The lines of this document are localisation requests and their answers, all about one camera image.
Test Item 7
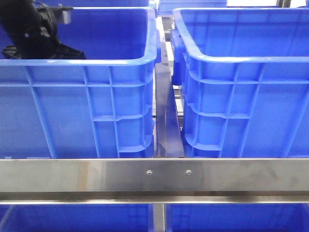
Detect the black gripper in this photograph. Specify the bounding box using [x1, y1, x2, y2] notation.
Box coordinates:
[1, 2, 86, 59]

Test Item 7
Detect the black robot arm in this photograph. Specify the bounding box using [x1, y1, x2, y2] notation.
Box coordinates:
[0, 0, 86, 59]

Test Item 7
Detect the blue crate far left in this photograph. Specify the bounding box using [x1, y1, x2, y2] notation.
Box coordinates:
[37, 0, 158, 10]

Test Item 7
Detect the large blue crate left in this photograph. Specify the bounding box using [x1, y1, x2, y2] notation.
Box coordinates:
[0, 7, 160, 159]

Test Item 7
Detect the large blue crate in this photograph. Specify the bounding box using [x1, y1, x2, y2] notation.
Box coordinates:
[171, 7, 309, 158]
[0, 7, 160, 159]

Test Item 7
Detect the blue crate far right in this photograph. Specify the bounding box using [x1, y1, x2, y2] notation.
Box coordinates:
[158, 0, 227, 15]

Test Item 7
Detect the blue crate lower left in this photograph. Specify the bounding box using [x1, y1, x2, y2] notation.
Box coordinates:
[0, 204, 154, 232]

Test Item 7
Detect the large blue crate right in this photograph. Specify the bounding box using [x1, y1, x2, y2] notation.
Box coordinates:
[171, 7, 309, 158]

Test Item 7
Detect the blue crate lower right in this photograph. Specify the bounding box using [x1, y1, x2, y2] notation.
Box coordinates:
[168, 203, 309, 232]

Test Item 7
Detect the steel centre divider rail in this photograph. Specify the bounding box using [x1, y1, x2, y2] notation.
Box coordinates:
[155, 17, 184, 158]

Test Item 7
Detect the stainless steel front rail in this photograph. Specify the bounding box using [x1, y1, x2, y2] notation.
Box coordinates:
[0, 158, 309, 204]

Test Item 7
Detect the steel lower vertical post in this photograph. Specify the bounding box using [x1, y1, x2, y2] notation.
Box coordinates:
[153, 203, 167, 232]

